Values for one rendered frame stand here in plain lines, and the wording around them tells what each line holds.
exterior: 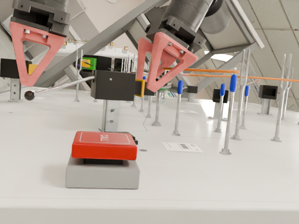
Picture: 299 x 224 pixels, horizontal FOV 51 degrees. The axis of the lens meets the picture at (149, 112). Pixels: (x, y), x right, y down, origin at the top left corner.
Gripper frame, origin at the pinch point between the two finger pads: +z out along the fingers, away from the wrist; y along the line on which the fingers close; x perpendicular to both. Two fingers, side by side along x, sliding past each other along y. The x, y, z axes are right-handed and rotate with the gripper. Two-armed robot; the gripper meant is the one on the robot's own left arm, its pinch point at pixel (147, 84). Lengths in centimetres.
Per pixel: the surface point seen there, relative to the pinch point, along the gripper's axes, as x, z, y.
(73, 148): 9.7, 9.8, -21.8
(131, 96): 2.0, 3.0, -2.3
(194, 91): -38, -15, 63
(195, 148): -6.7, 5.2, -10.1
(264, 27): -209, -189, 315
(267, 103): -47, -18, 32
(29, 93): 14.1, 9.2, -0.8
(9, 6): 136, -90, 753
